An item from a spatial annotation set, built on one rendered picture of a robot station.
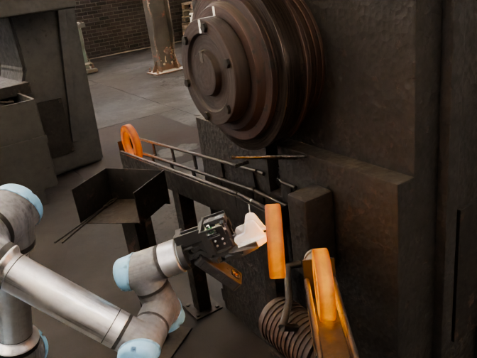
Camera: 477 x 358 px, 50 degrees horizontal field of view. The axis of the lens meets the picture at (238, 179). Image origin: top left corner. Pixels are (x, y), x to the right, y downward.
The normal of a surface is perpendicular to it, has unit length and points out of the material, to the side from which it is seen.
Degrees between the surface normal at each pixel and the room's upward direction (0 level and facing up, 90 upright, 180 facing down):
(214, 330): 0
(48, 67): 90
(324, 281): 51
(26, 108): 90
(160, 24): 90
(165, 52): 90
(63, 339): 0
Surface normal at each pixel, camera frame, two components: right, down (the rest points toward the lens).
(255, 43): 0.01, -0.03
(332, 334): -0.11, -0.95
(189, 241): -0.04, 0.39
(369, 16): -0.83, 0.30
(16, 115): 0.60, 0.23
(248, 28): -0.07, -0.23
